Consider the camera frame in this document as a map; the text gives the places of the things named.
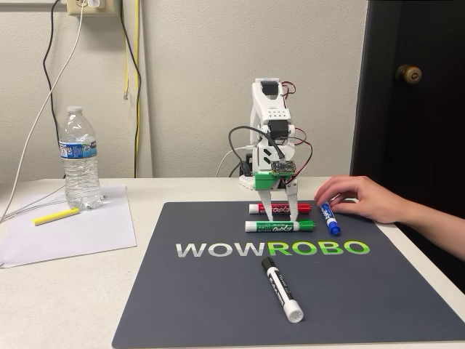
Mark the camera circuit board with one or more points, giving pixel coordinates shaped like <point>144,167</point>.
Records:
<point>284,167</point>

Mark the red expo marker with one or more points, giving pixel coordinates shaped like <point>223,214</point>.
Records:
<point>303,208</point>

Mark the dark brown door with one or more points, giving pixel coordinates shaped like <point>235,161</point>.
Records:
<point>417,138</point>

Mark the dark grey wowrobo mat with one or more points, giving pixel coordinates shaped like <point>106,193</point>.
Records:
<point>225,298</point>

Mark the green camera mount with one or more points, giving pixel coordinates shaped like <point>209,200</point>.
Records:
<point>262,180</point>

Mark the clear plastic water bottle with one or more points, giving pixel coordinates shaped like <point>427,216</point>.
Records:
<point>80,171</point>

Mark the white paper sheet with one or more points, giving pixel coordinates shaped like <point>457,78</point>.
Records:
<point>72,236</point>

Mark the brass door knob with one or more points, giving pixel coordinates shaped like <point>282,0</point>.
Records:
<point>408,74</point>

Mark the blue expo marker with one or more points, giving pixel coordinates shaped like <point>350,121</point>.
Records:
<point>330,220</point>

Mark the beige wall outlet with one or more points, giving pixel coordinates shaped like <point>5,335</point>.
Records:
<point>109,9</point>

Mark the green expo marker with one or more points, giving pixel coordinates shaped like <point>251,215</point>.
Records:
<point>279,227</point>

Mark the black expo marker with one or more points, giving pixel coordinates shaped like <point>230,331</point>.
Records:
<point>281,289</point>

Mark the yellow strip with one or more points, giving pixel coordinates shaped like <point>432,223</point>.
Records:
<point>54,217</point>

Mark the person's hand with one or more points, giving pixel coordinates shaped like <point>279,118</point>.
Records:
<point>367,198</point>

